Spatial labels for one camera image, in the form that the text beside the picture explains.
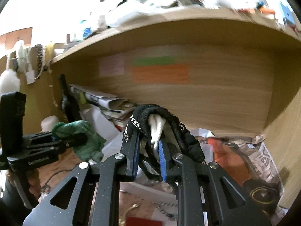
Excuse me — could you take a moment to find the green knitted cloth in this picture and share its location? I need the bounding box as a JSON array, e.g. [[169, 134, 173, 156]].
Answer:
[[52, 120, 106, 163]]

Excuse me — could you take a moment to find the left hand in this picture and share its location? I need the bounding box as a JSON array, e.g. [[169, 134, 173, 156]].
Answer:
[[5, 168, 42, 201]]

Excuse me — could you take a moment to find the white paper sheet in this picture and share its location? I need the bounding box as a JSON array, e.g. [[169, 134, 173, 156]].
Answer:
[[80, 104, 122, 147]]

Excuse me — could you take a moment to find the cream ceramic mug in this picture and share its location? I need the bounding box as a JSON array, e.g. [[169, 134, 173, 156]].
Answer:
[[40, 115, 59, 132]]

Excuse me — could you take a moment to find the red fabric piece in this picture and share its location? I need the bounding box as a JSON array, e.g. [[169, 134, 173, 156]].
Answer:
[[125, 217, 163, 226]]

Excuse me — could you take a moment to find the stack of papers and magazines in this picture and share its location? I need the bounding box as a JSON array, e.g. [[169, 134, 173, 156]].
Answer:
[[70, 84, 138, 129]]

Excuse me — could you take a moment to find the vintage newspaper print mat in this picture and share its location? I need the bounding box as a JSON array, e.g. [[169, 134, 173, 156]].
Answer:
[[37, 131, 283, 226]]

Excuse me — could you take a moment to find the dark wine bottle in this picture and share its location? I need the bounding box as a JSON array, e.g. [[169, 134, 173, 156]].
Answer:
[[58, 74, 82, 123]]

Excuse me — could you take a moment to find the orange sticky note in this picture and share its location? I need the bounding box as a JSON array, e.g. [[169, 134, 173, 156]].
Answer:
[[131, 64, 189, 85]]

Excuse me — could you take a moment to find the pink sticky note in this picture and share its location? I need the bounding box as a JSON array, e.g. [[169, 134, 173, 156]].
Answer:
[[98, 54, 125, 77]]

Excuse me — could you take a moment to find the braided hanging band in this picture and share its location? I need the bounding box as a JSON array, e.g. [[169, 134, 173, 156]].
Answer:
[[34, 44, 45, 80]]

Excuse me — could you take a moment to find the green sticky note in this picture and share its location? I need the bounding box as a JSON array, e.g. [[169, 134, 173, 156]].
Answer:
[[133, 56, 175, 67]]

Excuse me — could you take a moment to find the wooden shelf board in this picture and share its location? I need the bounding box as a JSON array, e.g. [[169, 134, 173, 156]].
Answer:
[[51, 7, 300, 64]]

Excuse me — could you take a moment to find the blue stamp block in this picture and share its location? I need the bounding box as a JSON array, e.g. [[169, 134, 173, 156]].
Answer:
[[280, 2, 295, 26]]

